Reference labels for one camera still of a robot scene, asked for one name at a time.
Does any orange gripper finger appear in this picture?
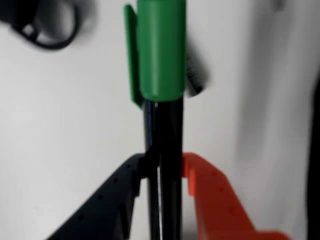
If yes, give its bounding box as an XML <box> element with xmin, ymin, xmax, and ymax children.
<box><xmin>181</xmin><ymin>151</ymin><xmax>291</xmax><ymax>240</ymax></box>

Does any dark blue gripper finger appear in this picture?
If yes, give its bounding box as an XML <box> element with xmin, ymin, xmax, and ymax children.
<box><xmin>46</xmin><ymin>152</ymin><xmax>151</xmax><ymax>240</ymax></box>

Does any green and black marker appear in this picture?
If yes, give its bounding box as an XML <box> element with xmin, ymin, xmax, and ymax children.
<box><xmin>123</xmin><ymin>0</ymin><xmax>189</xmax><ymax>240</ymax></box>

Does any black fabric bag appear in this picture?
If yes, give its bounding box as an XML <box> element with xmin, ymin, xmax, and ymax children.
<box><xmin>309</xmin><ymin>74</ymin><xmax>320</xmax><ymax>240</ymax></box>

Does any black ring clamp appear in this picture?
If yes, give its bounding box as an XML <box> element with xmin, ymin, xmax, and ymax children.
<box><xmin>0</xmin><ymin>0</ymin><xmax>84</xmax><ymax>53</ymax></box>

